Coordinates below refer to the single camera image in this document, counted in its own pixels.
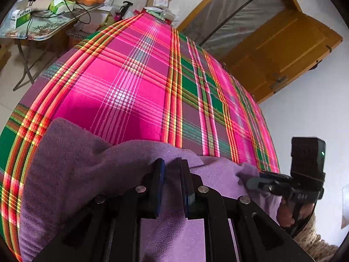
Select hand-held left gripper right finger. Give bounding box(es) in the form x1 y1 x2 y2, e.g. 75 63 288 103
180 160 314 262

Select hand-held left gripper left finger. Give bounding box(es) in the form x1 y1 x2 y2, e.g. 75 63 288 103
33 158 166 262

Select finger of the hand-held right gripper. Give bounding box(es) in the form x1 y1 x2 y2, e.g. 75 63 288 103
246 177 274 195
260 171 291 184

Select purple fleece cloth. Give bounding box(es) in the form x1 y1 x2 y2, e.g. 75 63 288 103
19 117 284 262

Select person's right forearm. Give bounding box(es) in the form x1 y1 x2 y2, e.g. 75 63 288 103
293 213 340 262

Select person's right hand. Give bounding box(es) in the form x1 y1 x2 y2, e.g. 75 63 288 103
276 196 314 228

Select pink green plaid bedsheet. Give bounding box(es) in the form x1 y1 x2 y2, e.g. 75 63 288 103
0 12 280 262

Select wooden door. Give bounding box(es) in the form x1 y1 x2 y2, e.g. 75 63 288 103
221 11 343 104

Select grey white parcel bags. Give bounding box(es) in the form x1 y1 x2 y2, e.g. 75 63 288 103
144 7 175 22

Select black hand pump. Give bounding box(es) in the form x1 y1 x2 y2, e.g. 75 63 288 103
116 1 133 19

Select folding table with glass top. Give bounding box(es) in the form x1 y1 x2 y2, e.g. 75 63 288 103
0 0 120 92

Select green tissue pack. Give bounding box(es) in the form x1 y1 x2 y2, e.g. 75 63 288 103
48 0 75 14

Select green white medicine box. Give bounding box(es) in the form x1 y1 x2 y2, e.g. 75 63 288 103
12 9 32 29

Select shiny wall sheet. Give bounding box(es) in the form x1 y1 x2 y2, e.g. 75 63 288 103
341 184 349 230

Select metal door handle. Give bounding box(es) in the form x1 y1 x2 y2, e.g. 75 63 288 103
270 74 288 89

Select thin black cable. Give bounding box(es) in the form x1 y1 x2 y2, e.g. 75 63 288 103
24 3 92 37

